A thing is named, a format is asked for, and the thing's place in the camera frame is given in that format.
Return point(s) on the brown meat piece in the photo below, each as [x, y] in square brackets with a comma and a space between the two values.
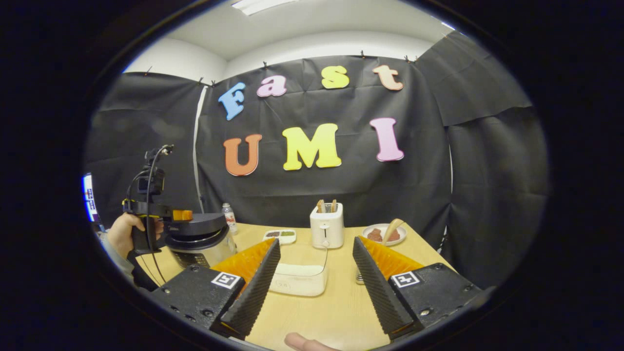
[374, 235]
[395, 236]

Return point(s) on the computer monitor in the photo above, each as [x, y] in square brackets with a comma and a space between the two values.
[90, 197]

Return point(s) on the clear water bottle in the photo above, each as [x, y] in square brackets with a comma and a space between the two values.
[229, 219]

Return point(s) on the white divided condiment dish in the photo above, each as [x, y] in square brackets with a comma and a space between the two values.
[280, 236]

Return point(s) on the black silver rice cooker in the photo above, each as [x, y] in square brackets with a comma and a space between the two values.
[200, 243]

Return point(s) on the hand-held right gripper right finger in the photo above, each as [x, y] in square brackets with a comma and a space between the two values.
[380, 292]

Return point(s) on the wooden spoon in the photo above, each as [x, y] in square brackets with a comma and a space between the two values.
[390, 231]

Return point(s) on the white toaster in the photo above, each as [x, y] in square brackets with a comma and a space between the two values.
[326, 229]

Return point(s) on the black backdrop cloth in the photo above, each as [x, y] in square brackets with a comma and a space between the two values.
[317, 195]

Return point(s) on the long ceiling light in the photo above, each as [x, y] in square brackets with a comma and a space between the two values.
[263, 6]

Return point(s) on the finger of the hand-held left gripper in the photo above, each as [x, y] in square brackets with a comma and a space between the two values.
[182, 215]

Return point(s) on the white plate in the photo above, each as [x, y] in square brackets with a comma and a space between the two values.
[373, 242]

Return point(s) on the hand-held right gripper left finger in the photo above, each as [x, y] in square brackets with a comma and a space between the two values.
[253, 292]

